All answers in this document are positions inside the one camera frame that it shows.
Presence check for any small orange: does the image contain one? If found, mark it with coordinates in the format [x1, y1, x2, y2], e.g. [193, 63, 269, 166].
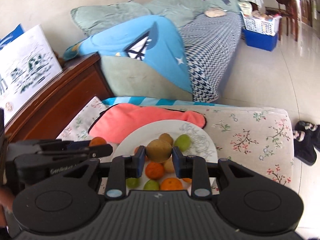
[89, 137, 107, 147]

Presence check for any large orange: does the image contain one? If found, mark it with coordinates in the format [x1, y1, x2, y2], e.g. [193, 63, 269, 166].
[160, 178, 184, 191]

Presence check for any green sofa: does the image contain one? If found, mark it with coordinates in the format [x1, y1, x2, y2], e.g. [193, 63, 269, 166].
[63, 0, 243, 102]

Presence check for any brown kiwi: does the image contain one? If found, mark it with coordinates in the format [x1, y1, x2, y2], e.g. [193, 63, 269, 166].
[159, 133, 174, 146]
[163, 157, 175, 173]

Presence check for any black slipper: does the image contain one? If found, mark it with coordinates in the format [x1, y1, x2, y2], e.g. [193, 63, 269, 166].
[295, 121, 320, 151]
[293, 130, 317, 166]

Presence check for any green jujube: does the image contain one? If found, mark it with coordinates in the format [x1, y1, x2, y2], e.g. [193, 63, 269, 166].
[126, 178, 140, 189]
[143, 179, 160, 191]
[174, 134, 192, 152]

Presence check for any white plastic basket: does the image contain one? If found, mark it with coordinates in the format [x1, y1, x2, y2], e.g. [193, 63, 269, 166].
[241, 12, 282, 36]

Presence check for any blue cartoon blanket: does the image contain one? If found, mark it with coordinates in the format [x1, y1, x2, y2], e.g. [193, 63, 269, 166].
[63, 15, 192, 93]

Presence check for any blue plastic bin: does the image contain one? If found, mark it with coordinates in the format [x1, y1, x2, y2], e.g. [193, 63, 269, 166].
[242, 29, 278, 51]

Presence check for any brown kiwi fruit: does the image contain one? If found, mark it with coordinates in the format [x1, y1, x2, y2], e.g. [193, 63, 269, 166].
[146, 139, 172, 163]

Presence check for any black slipper near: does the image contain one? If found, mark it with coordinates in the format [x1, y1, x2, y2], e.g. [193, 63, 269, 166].
[293, 130, 317, 166]

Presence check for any houndstooth sofa cover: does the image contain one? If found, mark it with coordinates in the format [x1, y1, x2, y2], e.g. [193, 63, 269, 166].
[180, 12, 243, 102]

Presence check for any person's left hand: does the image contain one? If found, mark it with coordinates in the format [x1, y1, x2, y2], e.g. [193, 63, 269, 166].
[0, 186, 15, 228]

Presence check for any white ceramic plate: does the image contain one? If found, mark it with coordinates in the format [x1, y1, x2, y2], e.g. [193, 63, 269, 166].
[112, 120, 217, 193]

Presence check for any wooden chair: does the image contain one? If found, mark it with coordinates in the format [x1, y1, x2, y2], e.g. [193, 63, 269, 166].
[265, 0, 298, 42]

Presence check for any pink towel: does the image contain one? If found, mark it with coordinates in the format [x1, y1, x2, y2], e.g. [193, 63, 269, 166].
[88, 103, 207, 144]

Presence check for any black slipper far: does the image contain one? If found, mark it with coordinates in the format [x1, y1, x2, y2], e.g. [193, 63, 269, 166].
[295, 121, 320, 151]

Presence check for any floral tablecloth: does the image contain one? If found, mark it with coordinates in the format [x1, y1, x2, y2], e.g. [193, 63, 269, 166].
[58, 97, 294, 187]

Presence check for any white milk carton box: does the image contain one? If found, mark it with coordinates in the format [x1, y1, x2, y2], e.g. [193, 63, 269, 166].
[1, 25, 62, 125]

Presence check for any wooden side cabinet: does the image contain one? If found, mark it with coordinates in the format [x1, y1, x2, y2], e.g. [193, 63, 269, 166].
[5, 53, 114, 142]

